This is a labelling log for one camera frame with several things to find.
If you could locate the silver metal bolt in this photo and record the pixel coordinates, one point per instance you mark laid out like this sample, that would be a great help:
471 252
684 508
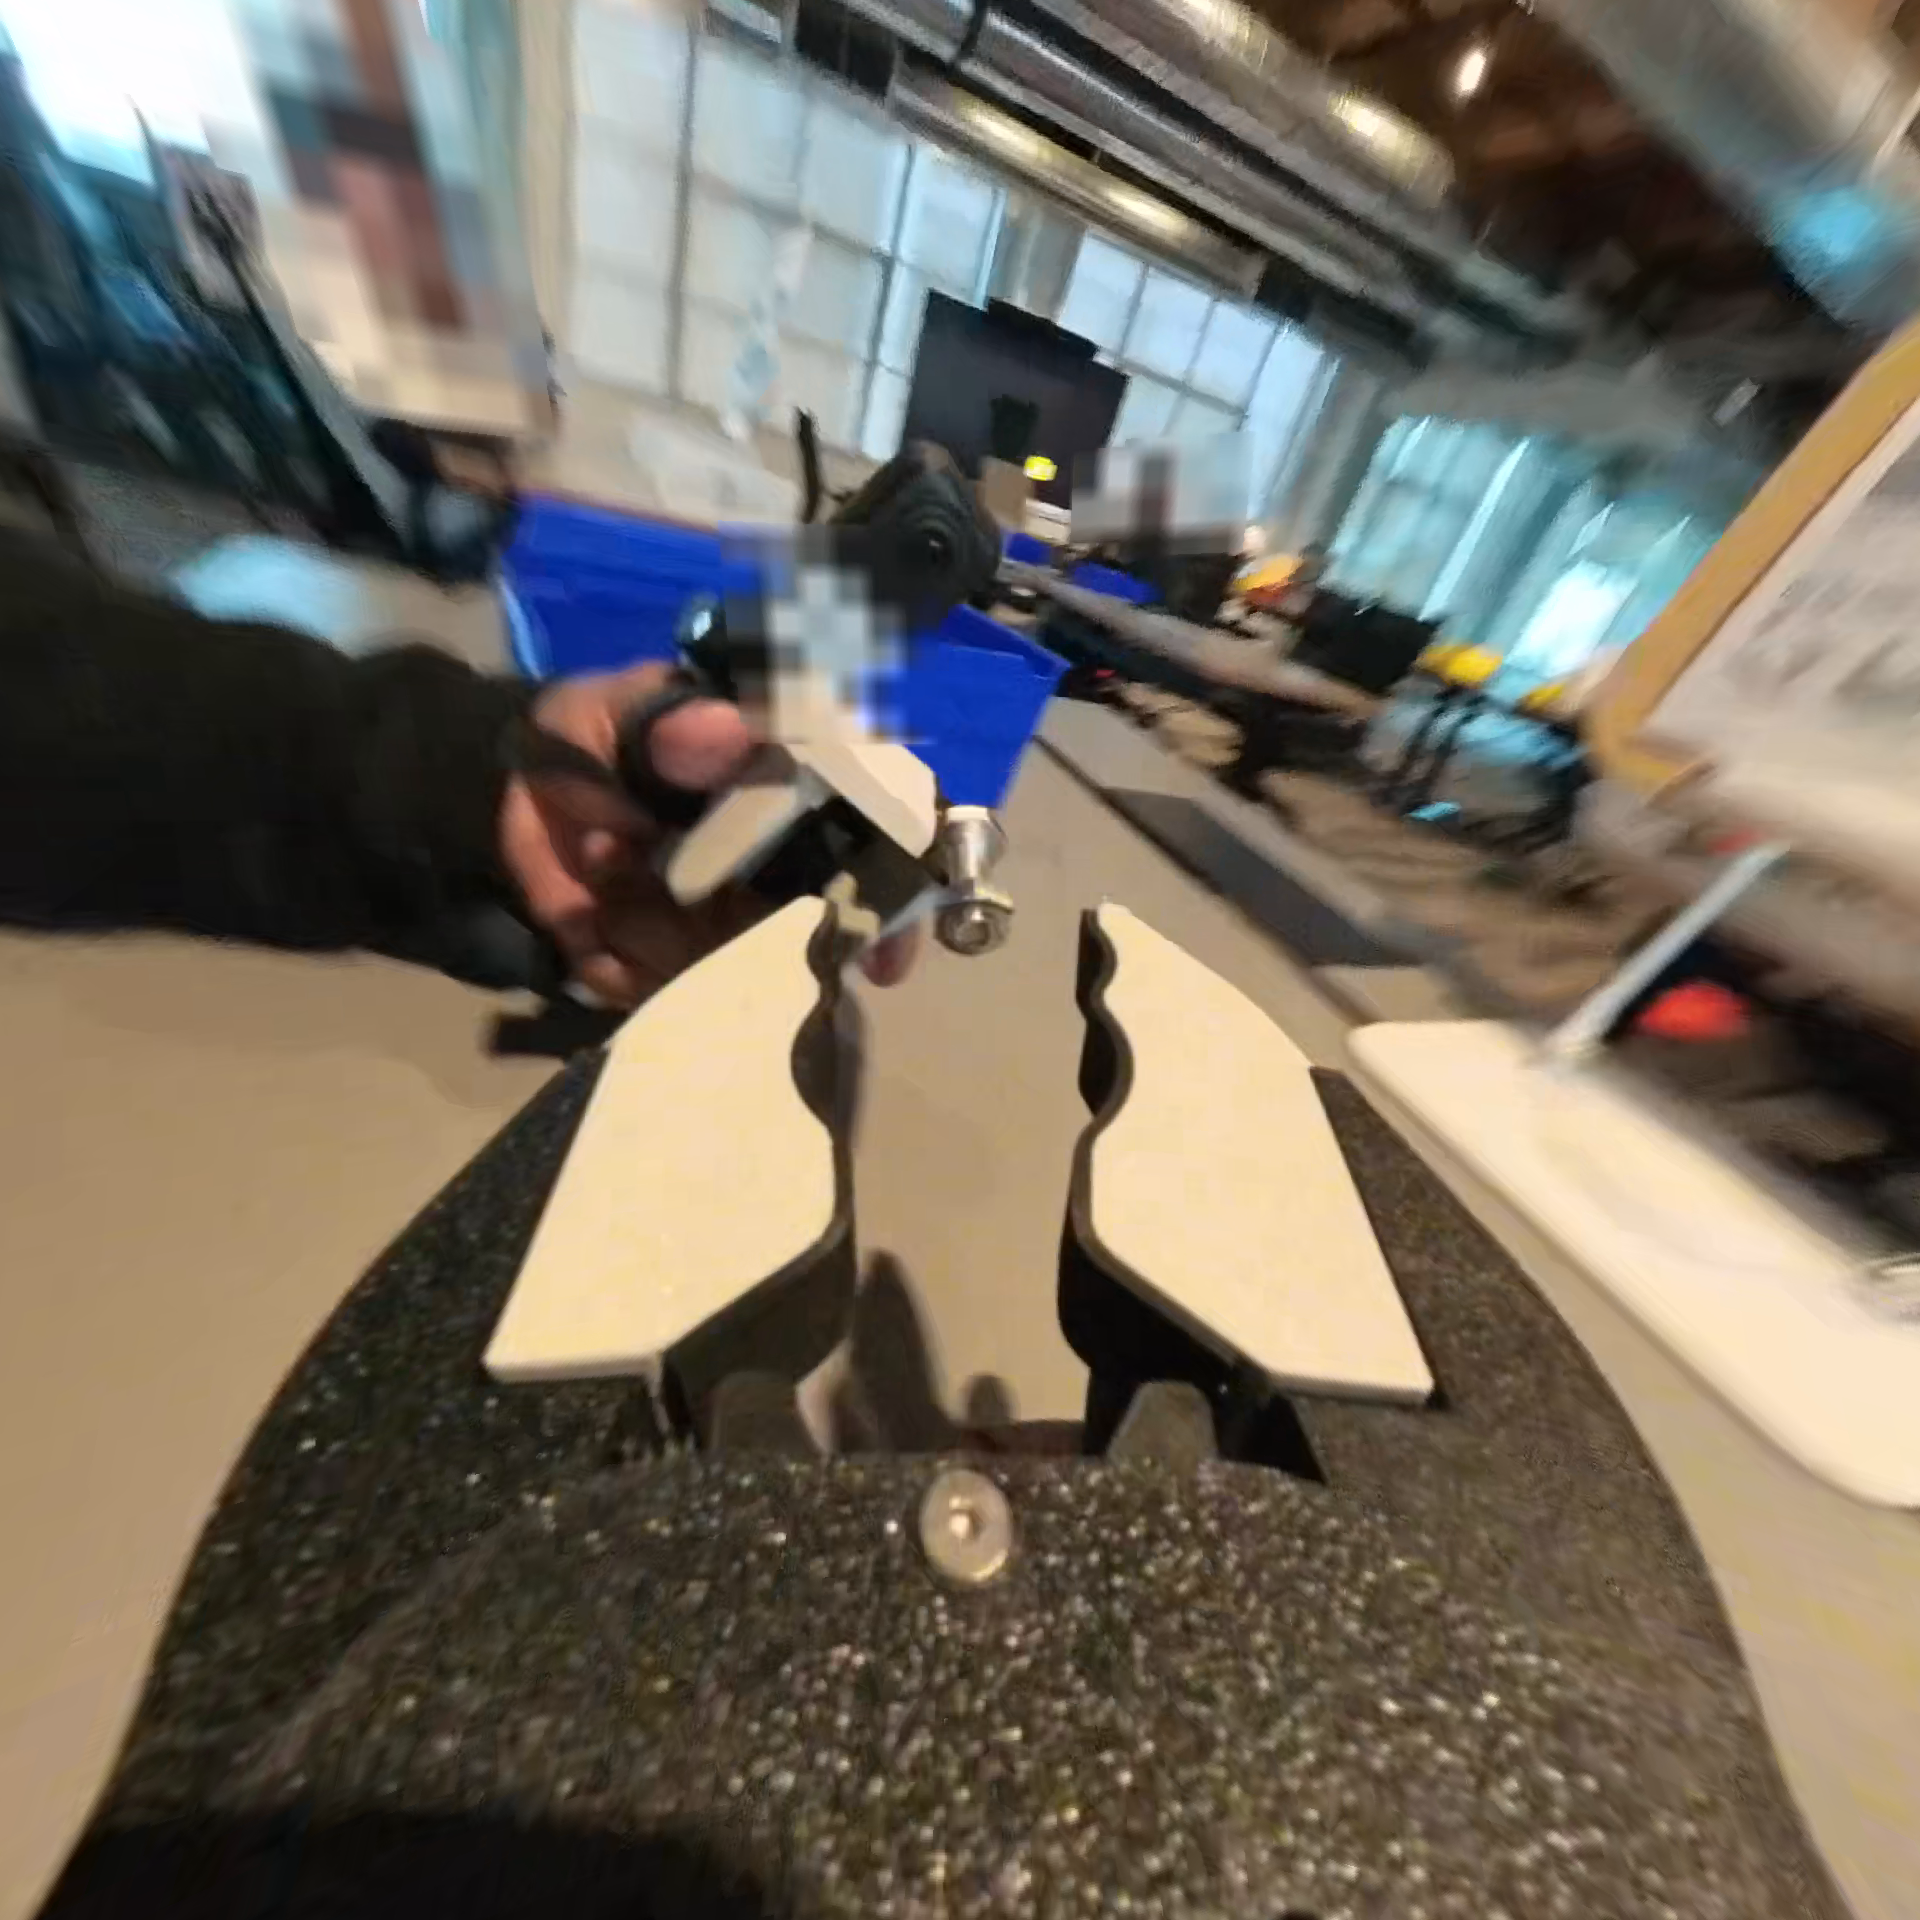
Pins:
972 875

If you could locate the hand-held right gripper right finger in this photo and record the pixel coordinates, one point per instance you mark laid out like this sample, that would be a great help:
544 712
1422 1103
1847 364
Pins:
1247 1186

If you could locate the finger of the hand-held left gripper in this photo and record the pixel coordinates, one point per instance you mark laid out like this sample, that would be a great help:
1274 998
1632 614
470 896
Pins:
730 841
872 767

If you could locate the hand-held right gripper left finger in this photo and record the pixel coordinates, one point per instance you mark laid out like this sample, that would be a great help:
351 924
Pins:
676 1171

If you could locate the person's left hand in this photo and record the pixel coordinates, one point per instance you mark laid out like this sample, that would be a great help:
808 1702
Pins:
602 841

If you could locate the blue plastic storage bin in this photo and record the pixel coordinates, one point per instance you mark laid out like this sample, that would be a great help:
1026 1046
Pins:
631 586

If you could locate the black monitor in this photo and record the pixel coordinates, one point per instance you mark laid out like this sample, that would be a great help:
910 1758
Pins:
1006 375

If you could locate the person's left forearm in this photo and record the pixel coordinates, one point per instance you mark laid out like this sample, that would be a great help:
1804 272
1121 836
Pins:
241 736

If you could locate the metal ventilation duct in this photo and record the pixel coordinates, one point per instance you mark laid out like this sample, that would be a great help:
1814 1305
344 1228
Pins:
1260 136

